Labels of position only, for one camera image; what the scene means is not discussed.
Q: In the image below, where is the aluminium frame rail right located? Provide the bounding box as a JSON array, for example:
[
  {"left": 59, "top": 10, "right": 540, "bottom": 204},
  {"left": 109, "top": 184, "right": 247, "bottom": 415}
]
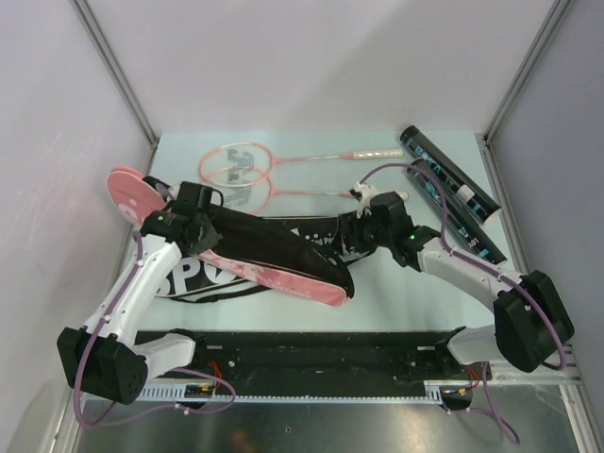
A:
[{"left": 482, "top": 0, "right": 575, "bottom": 144}]

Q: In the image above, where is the black SPORT racket bag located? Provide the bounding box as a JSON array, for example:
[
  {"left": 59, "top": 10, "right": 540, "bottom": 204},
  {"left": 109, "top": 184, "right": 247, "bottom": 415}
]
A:
[{"left": 157, "top": 216, "right": 375, "bottom": 304}]

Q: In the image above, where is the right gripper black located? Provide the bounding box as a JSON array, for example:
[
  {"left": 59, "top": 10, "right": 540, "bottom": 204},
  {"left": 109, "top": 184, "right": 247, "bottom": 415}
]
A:
[{"left": 328, "top": 206, "right": 393, "bottom": 257}]

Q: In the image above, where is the aluminium frame rail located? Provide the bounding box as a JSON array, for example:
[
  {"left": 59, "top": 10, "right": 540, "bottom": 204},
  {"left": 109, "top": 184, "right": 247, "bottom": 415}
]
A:
[
  {"left": 482, "top": 0, "right": 575, "bottom": 144},
  {"left": 69, "top": 0, "right": 159, "bottom": 150}
]

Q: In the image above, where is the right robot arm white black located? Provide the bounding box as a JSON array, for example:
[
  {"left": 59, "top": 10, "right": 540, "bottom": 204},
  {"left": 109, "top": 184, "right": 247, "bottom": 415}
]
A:
[{"left": 344, "top": 183, "right": 575, "bottom": 378}]

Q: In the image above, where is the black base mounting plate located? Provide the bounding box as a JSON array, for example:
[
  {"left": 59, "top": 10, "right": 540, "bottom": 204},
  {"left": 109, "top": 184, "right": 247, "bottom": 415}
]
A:
[{"left": 201, "top": 344, "right": 467, "bottom": 380}]

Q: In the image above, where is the red white badminton racket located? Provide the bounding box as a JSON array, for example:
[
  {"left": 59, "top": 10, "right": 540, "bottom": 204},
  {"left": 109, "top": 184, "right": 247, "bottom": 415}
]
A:
[{"left": 199, "top": 142, "right": 404, "bottom": 188}]

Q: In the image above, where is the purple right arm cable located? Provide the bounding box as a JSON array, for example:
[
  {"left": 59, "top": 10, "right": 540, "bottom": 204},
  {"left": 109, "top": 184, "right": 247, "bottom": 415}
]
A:
[{"left": 358, "top": 162, "right": 572, "bottom": 445}]

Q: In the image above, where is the pink SPORT racket bag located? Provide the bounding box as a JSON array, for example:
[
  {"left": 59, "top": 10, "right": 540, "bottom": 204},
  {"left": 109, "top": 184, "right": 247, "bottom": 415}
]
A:
[{"left": 107, "top": 166, "right": 355, "bottom": 307}]

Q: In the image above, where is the white slotted cable duct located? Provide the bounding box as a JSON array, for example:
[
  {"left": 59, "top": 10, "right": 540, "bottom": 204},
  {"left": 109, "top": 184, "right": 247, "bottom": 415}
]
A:
[{"left": 137, "top": 381, "right": 471, "bottom": 404}]

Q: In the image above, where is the aluminium frame rail left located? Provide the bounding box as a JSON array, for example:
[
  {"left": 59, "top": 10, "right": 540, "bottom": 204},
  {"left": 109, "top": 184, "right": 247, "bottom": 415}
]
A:
[{"left": 69, "top": 0, "right": 159, "bottom": 150}]

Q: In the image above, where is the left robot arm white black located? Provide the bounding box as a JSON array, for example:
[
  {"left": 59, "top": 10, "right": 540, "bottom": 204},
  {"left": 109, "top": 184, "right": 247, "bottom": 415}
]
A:
[{"left": 57, "top": 182, "right": 222, "bottom": 405}]

